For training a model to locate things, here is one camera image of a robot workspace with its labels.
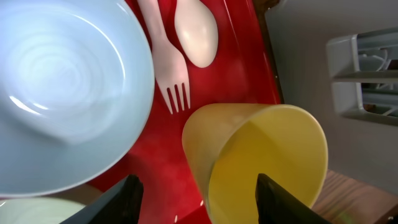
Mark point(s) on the red serving tray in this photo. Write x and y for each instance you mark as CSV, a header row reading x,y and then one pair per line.
x,y
240,73

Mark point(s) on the white plastic fork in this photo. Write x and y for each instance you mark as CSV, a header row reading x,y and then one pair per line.
x,y
170,67

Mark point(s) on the yellow plastic cup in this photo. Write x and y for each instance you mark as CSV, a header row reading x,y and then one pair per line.
x,y
227,145

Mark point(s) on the green bowl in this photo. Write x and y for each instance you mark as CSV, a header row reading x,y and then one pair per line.
x,y
38,210

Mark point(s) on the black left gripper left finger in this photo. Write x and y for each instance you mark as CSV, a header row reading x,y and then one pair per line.
x,y
121,204

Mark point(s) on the light blue bowl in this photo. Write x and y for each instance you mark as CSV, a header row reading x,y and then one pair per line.
x,y
77,86

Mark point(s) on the white plastic spoon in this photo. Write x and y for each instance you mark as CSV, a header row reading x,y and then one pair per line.
x,y
197,31

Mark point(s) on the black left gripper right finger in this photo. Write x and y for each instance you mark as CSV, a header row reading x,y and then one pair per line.
x,y
275,205

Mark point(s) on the grey dishwasher rack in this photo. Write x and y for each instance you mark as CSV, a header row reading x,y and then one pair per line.
x,y
315,45

